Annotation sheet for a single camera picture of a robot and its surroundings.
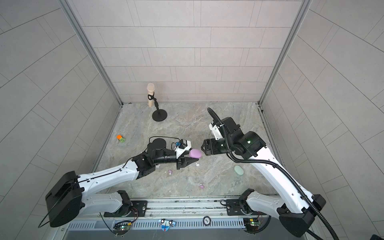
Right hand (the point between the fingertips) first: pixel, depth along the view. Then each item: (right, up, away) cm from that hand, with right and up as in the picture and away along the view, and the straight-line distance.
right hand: (206, 149), depth 67 cm
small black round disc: (0, -33, +2) cm, 34 cm away
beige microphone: (-32, +32, +22) cm, 50 cm away
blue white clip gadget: (-18, -33, -1) cm, 38 cm away
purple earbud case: (-5, -2, -1) cm, 5 cm away
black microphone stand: (-32, +15, +41) cm, 55 cm away
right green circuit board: (+21, -35, +1) cm, 41 cm away
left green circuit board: (-38, -35, -1) cm, 51 cm away
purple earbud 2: (-2, -22, +12) cm, 25 cm away
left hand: (-3, -4, +1) cm, 5 cm away
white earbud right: (-4, -13, +18) cm, 23 cm away
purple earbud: (-20, -17, +16) cm, 30 cm away
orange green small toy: (-53, 0, +27) cm, 60 cm away
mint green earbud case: (+19, -16, +16) cm, 29 cm away
